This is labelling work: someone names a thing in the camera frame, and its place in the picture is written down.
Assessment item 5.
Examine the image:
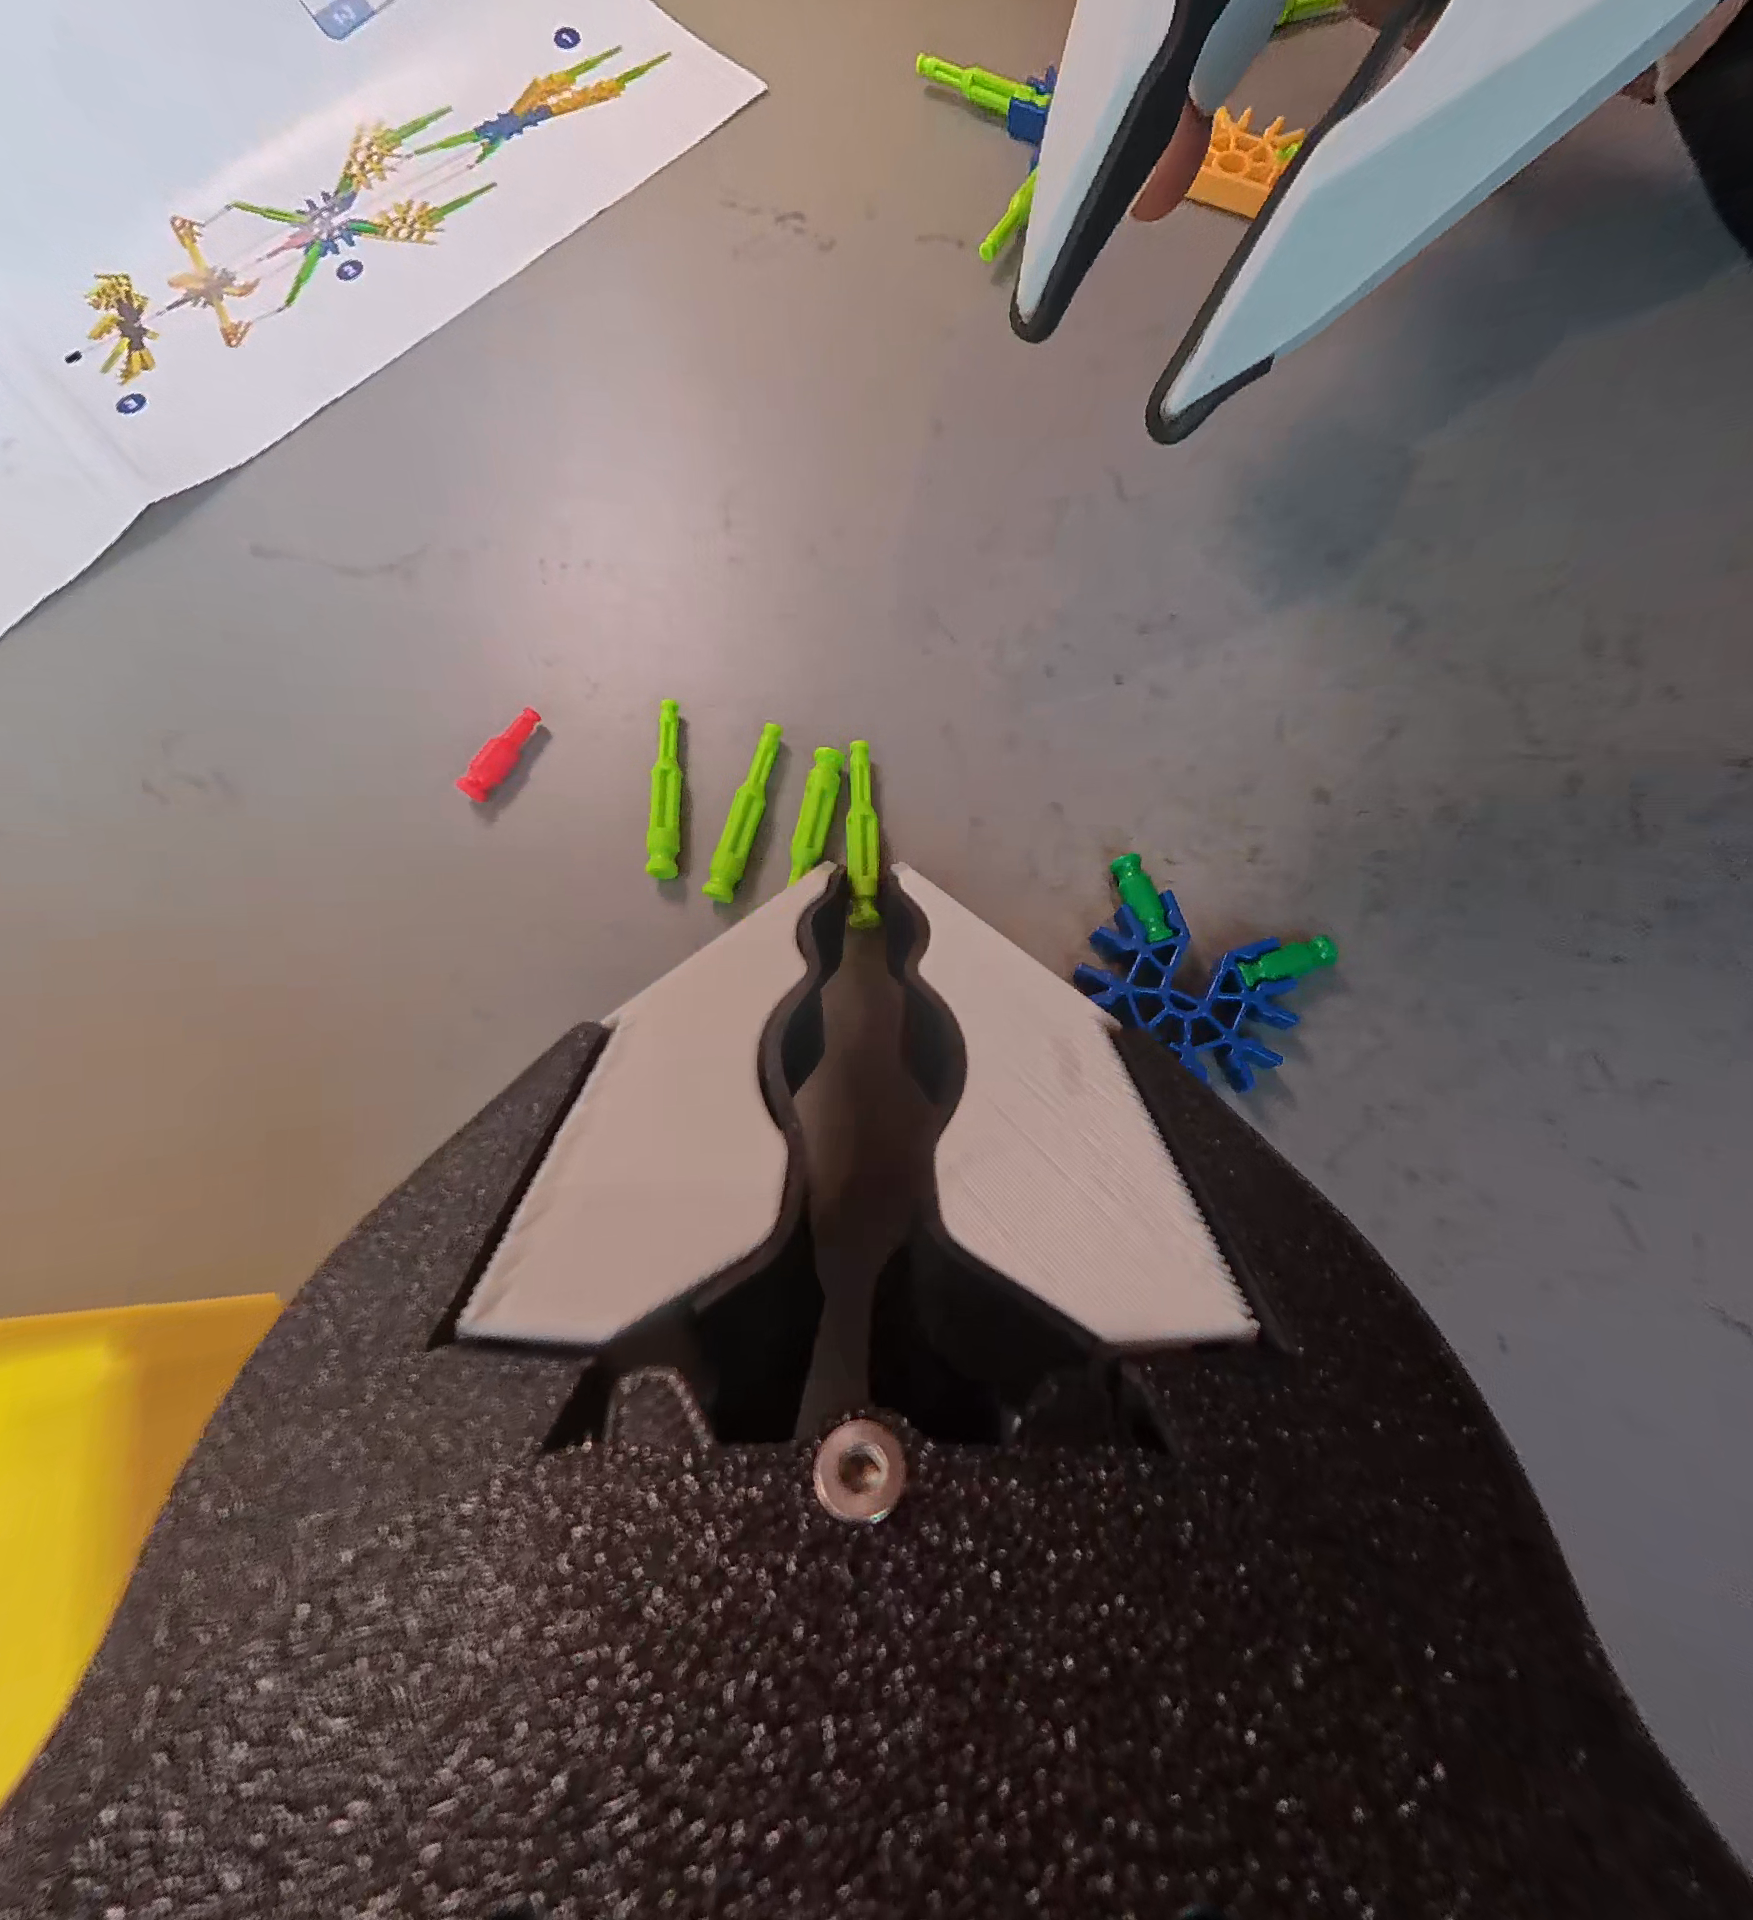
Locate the printed instruction sheet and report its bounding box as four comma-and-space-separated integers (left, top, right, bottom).
0, 0, 770, 701

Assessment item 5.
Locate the yellow storage bin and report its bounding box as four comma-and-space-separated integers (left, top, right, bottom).
0, 1293, 284, 1866

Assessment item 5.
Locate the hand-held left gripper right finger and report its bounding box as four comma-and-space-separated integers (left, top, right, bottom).
888, 859, 1261, 1355

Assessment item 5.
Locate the assembled toy model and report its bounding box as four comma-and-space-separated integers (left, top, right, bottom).
915, 52, 1308, 264

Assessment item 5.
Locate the grey desk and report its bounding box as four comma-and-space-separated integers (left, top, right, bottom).
0, 0, 1753, 1920

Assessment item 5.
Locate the red short toy rod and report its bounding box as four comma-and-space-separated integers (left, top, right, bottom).
454, 706, 544, 805

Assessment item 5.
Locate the light green toy rod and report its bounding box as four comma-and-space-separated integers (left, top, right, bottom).
841, 739, 886, 932
643, 697, 686, 881
701, 720, 788, 905
786, 745, 848, 887

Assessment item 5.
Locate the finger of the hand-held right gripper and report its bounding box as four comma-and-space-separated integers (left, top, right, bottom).
1144, 0, 1718, 448
1009, 0, 1223, 345

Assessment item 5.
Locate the person's right hand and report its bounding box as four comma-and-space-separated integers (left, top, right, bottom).
1132, 93, 1214, 223

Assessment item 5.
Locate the blue toy connector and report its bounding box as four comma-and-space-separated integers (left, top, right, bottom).
1073, 886, 1305, 1090

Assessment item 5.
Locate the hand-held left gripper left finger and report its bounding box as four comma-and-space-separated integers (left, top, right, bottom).
454, 864, 843, 1348

